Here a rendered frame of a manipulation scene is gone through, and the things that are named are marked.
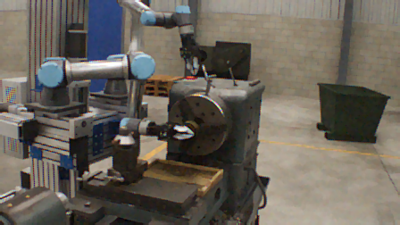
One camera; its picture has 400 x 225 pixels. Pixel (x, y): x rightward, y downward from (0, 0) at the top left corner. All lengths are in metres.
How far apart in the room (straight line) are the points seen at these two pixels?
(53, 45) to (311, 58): 10.23
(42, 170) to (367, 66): 10.60
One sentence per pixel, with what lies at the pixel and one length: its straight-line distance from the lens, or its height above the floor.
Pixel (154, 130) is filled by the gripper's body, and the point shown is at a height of 1.08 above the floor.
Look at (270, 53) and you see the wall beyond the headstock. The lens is 11.87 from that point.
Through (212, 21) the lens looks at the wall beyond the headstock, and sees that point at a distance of 12.25.
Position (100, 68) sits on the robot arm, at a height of 1.36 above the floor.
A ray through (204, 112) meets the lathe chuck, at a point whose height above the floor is 1.15.
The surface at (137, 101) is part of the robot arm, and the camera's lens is 1.91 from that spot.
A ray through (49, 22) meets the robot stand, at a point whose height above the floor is 1.57.
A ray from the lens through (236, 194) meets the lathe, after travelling 2.11.
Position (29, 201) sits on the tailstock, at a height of 1.14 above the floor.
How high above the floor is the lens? 1.51
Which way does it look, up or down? 11 degrees down
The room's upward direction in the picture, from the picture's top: 3 degrees clockwise
